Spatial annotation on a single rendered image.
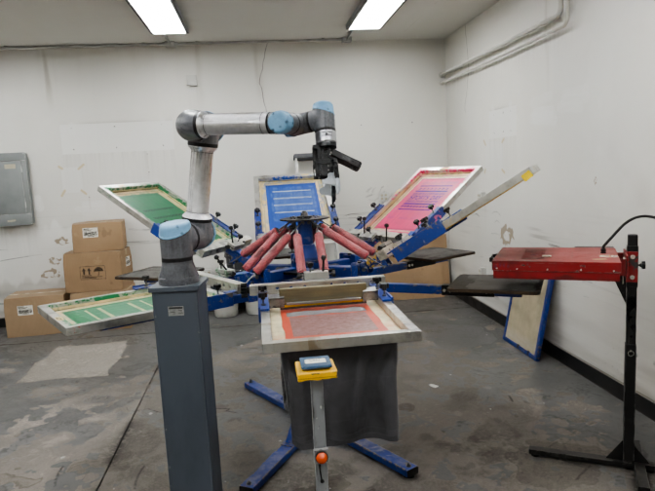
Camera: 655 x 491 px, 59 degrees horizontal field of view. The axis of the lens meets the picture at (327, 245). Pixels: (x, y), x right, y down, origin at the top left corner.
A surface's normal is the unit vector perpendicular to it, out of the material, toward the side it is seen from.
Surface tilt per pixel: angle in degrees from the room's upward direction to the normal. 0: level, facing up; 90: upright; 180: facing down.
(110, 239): 90
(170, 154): 90
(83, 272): 90
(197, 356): 90
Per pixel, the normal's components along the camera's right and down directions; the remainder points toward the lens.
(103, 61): 0.12, 0.13
